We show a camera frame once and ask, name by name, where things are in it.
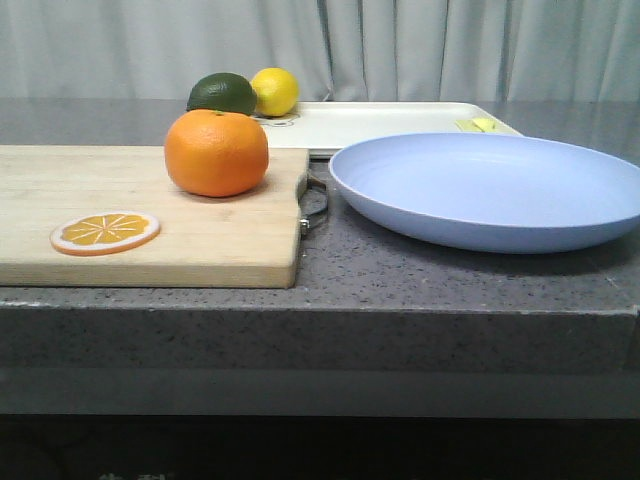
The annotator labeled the orange fruit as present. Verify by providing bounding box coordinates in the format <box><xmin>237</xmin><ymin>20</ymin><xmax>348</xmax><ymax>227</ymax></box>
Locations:
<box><xmin>164</xmin><ymin>109</ymin><xmax>269</xmax><ymax>197</ymax></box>

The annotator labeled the light blue plate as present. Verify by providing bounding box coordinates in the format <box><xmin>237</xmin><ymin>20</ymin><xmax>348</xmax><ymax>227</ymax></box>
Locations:
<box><xmin>329</xmin><ymin>133</ymin><xmax>639</xmax><ymax>254</ymax></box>

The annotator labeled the cream white tray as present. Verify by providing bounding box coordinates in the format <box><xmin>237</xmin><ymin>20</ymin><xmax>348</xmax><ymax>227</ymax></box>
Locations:
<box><xmin>256</xmin><ymin>102</ymin><xmax>518</xmax><ymax>158</ymax></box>

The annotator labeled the yellow print on tray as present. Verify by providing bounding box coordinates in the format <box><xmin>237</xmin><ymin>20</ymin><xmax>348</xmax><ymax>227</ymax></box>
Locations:
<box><xmin>455</xmin><ymin>117</ymin><xmax>498</xmax><ymax>133</ymax></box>

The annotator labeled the wooden cutting board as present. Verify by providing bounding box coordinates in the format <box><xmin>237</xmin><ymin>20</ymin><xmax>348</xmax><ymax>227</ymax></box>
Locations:
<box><xmin>1</xmin><ymin>145</ymin><xmax>308</xmax><ymax>288</ymax></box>

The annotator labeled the yellow lemon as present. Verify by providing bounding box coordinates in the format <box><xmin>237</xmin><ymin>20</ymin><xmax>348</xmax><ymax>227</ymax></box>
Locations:
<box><xmin>250</xmin><ymin>67</ymin><xmax>299</xmax><ymax>117</ymax></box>

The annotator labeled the green lime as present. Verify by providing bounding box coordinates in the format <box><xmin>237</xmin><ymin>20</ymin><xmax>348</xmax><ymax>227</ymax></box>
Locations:
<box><xmin>186</xmin><ymin>72</ymin><xmax>257</xmax><ymax>116</ymax></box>

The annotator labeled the grey white curtain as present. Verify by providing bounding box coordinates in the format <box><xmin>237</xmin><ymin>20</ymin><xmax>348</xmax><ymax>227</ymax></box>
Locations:
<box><xmin>1</xmin><ymin>1</ymin><xmax>639</xmax><ymax>101</ymax></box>

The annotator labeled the orange slice coaster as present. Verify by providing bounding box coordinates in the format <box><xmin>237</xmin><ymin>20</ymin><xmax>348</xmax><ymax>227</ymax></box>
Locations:
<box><xmin>49</xmin><ymin>211</ymin><xmax>161</xmax><ymax>256</ymax></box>

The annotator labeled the metal cutting board handle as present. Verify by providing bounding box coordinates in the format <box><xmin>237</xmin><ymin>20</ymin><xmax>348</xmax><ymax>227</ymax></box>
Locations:
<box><xmin>299</xmin><ymin>172</ymin><xmax>329</xmax><ymax>237</ymax></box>

